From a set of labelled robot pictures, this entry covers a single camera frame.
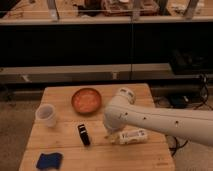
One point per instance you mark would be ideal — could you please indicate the orange plastic bowl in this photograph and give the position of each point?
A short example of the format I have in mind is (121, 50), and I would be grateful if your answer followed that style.
(86, 100)

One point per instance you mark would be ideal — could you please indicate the blue sponge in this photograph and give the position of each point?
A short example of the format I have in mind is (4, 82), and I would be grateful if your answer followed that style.
(47, 161)

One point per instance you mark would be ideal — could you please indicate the white glue bottle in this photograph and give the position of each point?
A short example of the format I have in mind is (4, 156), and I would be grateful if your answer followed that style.
(130, 137)

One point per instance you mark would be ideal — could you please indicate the clear plastic cup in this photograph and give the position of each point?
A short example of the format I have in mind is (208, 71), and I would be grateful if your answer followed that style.
(46, 114)

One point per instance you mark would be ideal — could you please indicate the black standing eraser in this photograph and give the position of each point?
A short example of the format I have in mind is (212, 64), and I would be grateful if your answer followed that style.
(83, 134)

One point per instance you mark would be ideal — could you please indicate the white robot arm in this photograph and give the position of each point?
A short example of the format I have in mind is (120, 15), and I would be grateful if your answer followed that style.
(192, 125)

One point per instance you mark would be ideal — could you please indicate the beige gripper tool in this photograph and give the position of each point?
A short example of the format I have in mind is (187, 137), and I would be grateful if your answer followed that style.
(112, 137)

